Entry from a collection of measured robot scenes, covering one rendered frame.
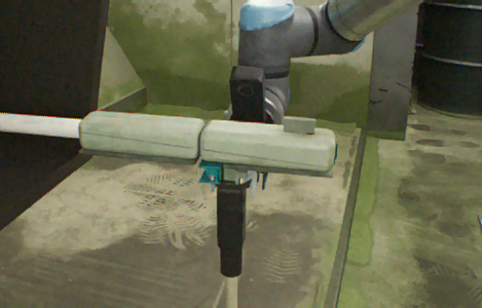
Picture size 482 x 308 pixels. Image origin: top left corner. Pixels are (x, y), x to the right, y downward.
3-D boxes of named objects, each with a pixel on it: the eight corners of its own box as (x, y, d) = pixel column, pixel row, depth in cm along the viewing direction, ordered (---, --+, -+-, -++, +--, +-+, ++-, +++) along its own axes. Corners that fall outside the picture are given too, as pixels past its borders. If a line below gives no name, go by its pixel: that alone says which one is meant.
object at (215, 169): (227, 168, 61) (227, 152, 60) (219, 184, 58) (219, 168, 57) (206, 166, 62) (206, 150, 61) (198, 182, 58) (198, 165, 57)
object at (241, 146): (321, 270, 66) (338, 114, 56) (319, 293, 62) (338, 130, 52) (8, 227, 74) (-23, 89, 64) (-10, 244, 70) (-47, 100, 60)
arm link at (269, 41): (286, -5, 86) (281, 61, 92) (229, -4, 81) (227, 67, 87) (317, 3, 79) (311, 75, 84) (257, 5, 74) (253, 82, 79)
